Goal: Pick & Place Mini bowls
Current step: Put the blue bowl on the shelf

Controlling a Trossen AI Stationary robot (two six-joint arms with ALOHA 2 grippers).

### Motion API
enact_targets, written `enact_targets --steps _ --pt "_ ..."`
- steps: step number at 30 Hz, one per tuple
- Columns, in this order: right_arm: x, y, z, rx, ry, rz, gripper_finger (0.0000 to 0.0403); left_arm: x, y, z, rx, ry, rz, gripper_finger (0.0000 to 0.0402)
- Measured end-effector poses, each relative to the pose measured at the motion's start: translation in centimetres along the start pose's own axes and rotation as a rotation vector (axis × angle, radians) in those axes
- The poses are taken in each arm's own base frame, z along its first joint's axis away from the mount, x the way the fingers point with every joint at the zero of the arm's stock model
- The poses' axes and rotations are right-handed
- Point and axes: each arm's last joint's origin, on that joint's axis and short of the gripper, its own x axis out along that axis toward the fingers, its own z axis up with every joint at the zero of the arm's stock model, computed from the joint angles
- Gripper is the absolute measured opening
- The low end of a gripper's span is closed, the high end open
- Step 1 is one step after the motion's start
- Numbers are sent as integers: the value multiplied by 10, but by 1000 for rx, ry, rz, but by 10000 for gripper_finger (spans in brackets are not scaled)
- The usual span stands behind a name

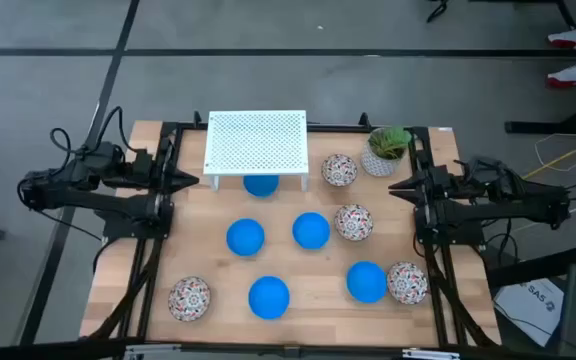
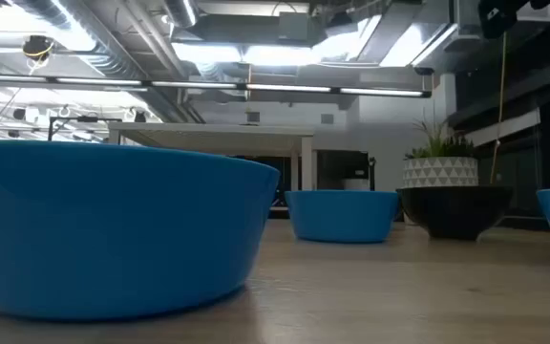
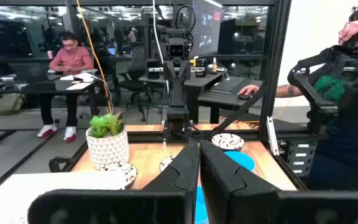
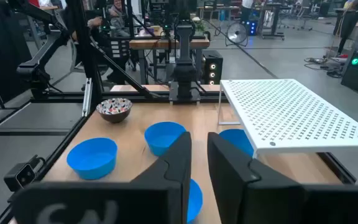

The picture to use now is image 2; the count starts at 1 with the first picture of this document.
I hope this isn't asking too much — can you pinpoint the plant in white patterned pot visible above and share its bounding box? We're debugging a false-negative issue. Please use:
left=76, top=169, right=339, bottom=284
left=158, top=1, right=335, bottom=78
left=402, top=118, right=479, bottom=189

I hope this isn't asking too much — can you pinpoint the white perforated metal shelf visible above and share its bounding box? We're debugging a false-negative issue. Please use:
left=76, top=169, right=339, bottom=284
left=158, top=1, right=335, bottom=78
left=107, top=121, right=315, bottom=193

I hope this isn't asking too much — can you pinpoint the long ceiling light strip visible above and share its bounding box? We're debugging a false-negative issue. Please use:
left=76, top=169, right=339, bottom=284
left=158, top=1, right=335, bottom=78
left=0, top=73, right=433, bottom=99

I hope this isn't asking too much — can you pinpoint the black aluminium table frame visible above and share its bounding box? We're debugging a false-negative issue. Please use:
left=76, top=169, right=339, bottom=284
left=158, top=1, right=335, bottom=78
left=268, top=205, right=550, bottom=232

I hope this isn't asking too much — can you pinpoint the yellow power cable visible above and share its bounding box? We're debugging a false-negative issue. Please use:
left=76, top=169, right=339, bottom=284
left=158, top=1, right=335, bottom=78
left=489, top=31, right=509, bottom=186

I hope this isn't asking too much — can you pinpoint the black equipment cabinet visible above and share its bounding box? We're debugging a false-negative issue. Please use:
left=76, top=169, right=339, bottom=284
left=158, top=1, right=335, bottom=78
left=316, top=150, right=370, bottom=192

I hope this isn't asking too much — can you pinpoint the black ceiling cable reel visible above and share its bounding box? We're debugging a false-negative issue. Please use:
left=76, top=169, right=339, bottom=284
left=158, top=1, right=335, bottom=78
left=22, top=34, right=56, bottom=63

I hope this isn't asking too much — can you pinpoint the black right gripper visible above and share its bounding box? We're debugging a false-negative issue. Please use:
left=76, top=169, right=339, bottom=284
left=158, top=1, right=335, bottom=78
left=477, top=0, right=530, bottom=39

